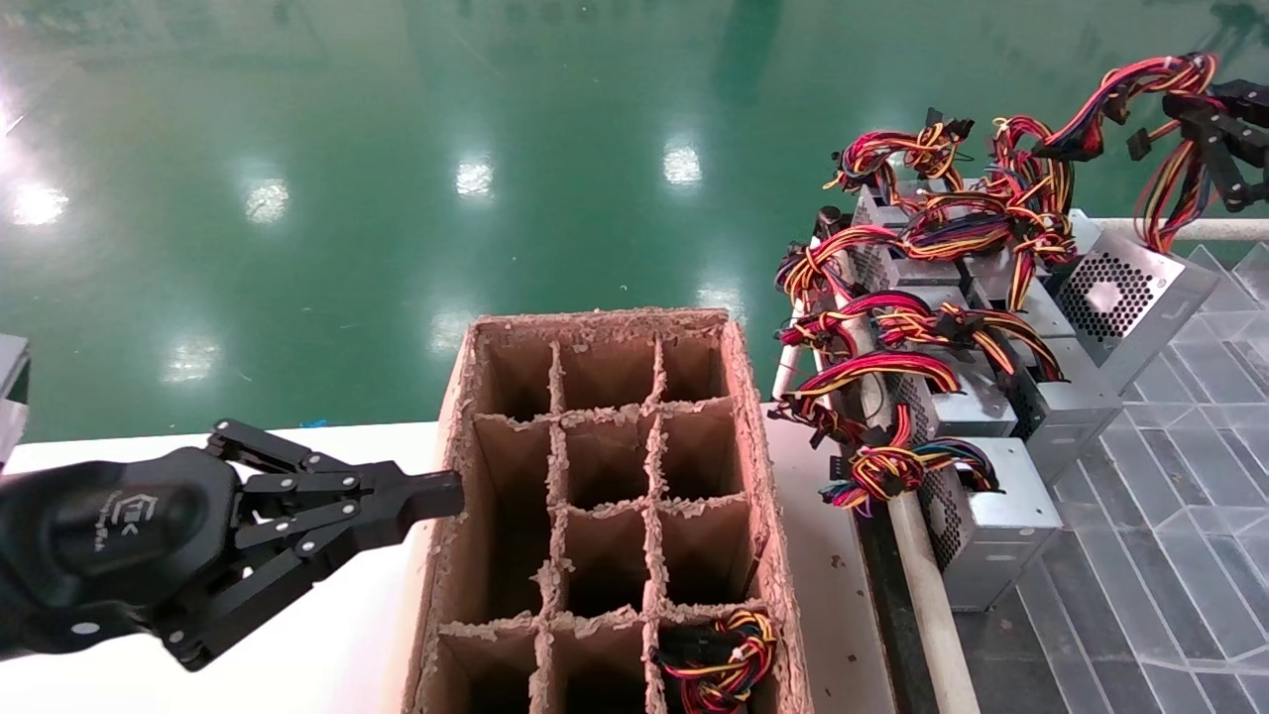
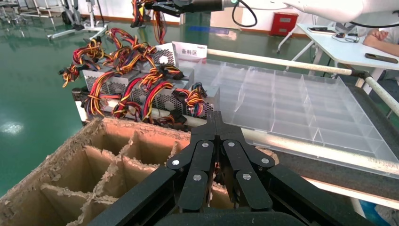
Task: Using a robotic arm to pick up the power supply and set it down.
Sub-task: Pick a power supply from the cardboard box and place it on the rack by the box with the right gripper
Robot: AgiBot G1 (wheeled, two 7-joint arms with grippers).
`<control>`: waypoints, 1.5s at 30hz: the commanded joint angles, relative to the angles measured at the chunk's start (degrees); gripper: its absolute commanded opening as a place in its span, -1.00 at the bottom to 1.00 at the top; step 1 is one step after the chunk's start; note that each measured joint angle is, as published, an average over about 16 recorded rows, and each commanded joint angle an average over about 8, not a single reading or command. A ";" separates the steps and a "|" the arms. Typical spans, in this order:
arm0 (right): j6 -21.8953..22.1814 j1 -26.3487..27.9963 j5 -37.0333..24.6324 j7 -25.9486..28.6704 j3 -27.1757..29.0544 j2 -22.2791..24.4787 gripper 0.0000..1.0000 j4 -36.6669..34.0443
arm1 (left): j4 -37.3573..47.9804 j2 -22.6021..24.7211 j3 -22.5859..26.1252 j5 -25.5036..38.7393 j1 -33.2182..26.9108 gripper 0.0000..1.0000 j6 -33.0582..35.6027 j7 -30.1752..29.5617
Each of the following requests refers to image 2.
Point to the white cart rail pipe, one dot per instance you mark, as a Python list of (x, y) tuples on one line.
[(280, 61), (280, 140), (383, 93)]

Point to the black smartphone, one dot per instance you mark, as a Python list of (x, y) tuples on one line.
[(382, 58), (321, 30)]

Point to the bare person forearm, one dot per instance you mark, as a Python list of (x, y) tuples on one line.
[(383, 46)]

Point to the blue plastic bin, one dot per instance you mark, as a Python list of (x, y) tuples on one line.
[(371, 215)]

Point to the clear plastic divider tray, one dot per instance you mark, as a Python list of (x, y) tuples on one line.
[(296, 103)]

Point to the person white shirt torso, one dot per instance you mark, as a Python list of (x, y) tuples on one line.
[(393, 34)]

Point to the white background robot stand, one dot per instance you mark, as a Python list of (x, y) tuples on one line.
[(90, 30)]

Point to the black-topped material cart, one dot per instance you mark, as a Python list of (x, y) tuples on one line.
[(327, 179)]

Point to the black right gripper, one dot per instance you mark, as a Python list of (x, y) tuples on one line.
[(199, 4)]

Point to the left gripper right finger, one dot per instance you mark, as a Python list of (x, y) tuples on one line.
[(243, 168)]

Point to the red metal cabinet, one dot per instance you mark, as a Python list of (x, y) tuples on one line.
[(283, 23)]

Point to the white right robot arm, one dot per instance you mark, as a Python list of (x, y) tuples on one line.
[(327, 7)]

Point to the small black device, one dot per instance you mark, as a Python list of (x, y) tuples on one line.
[(340, 35)]

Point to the bare person hand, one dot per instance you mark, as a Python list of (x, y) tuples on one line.
[(379, 35)]

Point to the white sign with chinese text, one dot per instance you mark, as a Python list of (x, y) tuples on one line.
[(190, 51)]

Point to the white office table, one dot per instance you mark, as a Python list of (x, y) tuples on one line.
[(343, 50)]

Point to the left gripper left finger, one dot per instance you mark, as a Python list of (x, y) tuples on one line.
[(199, 162)]

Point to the brown cardboard divider box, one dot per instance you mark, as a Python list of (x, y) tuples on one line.
[(93, 165)]

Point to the black pipe joint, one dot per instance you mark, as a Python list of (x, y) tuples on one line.
[(361, 75)]

